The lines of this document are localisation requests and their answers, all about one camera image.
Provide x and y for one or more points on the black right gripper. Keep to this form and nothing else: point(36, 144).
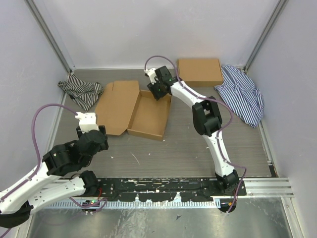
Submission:
point(157, 95)

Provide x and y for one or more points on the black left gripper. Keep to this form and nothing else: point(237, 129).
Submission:
point(105, 147)

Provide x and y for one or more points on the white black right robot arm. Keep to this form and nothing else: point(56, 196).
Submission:
point(207, 121)

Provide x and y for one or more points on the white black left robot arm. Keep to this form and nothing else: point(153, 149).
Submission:
point(28, 195)

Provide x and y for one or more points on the closed brown cardboard box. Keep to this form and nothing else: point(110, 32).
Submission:
point(200, 72)

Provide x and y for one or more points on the black white striped cloth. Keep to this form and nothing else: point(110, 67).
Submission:
point(84, 94)

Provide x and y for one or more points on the blue white striped cloth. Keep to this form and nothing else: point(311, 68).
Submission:
point(241, 95)

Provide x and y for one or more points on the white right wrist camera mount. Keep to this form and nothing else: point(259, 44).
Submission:
point(151, 74)

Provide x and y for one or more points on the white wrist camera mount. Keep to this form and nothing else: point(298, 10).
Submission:
point(151, 74)
point(87, 122)

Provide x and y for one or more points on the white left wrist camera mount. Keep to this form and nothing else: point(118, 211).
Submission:
point(87, 122)

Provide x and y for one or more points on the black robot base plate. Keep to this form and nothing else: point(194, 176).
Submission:
point(159, 189)

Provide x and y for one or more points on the slotted grey cable duct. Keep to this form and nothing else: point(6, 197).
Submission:
point(175, 204)

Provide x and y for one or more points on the aluminium frame rail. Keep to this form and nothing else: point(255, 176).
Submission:
point(268, 187)

